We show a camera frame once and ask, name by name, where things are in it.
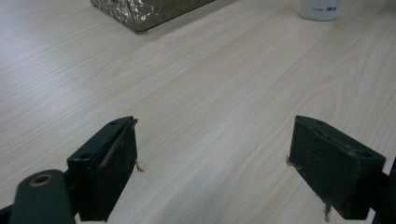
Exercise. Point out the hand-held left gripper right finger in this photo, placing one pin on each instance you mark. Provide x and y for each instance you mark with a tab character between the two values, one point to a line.
330	168

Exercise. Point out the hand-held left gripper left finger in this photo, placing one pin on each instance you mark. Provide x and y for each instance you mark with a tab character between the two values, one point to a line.
106	168

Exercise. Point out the white bottle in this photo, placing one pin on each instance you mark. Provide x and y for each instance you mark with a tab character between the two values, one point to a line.
320	8

